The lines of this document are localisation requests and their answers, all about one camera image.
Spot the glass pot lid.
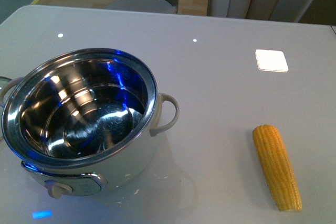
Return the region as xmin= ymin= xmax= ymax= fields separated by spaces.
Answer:
xmin=0 ymin=76 xmax=11 ymax=108

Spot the yellow corn cob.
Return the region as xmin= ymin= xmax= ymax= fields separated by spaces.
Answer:
xmin=253 ymin=124 xmax=302 ymax=211

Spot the white electric cooking pot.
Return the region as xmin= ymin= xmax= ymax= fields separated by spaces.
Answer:
xmin=1 ymin=48 xmax=179 ymax=198

